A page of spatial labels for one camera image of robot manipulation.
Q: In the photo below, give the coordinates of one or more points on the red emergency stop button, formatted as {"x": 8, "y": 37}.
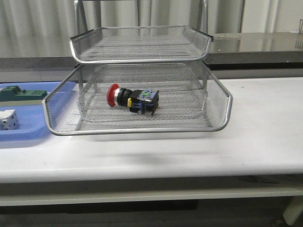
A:
{"x": 137, "y": 101}

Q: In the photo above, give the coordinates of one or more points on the silver mesh tray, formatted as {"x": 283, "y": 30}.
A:
{"x": 174, "y": 107}
{"x": 140, "y": 44}
{"x": 172, "y": 76}

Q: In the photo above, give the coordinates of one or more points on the silver mesh bottom tray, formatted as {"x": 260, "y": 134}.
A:
{"x": 174, "y": 107}

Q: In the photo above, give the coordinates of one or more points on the silver mesh top tray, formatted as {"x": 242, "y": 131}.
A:
{"x": 140, "y": 44}

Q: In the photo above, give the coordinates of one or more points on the grey stone counter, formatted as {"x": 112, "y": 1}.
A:
{"x": 231, "y": 56}

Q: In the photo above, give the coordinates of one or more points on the blue plastic tray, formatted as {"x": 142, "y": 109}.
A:
{"x": 31, "y": 117}

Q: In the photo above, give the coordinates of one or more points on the green terminal block connector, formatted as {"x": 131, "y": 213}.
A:
{"x": 15, "y": 93}

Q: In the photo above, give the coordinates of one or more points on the white circuit breaker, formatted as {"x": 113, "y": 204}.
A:
{"x": 8, "y": 120}

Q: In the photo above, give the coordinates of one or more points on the white table leg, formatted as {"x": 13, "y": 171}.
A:
{"x": 293, "y": 210}

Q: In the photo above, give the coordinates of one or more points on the grey metal rack frame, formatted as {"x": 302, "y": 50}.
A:
{"x": 144, "y": 79}

